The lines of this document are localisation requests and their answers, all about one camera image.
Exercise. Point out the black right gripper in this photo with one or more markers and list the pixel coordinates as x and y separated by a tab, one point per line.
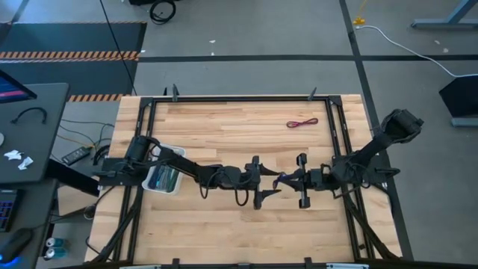
317	178

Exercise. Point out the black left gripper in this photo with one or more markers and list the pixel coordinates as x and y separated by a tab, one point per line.
251	177

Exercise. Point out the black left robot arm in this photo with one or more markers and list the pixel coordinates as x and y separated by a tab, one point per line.
186	166

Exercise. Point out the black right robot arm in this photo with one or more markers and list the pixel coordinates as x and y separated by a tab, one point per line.
373	147

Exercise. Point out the white plastic tray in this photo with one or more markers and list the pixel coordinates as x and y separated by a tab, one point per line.
177	150

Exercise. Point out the black cabinet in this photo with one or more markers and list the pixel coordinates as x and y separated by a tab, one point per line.
461	97

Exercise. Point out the black remote control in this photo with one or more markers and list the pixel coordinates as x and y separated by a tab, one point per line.
76	155

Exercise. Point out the grey table leg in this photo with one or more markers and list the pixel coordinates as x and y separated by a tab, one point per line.
440	24

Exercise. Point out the blue drink can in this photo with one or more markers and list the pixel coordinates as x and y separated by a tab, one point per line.
56	253
56	242

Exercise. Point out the black desk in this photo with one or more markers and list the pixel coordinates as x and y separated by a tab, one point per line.
37	149

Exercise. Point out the black hazard striped floor mat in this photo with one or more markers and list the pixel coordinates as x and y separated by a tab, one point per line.
74	37

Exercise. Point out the crumpled white paper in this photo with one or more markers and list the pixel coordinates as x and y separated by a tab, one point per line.
13	155
25	163

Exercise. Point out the black computer mouse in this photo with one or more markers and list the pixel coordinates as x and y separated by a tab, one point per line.
15	244

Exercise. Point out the black keyboard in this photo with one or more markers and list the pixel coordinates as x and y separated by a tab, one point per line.
7	211

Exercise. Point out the computer monitor with lit screen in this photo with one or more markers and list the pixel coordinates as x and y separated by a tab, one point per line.
11	91

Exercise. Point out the black aluminium rig frame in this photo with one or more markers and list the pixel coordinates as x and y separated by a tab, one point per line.
242	99

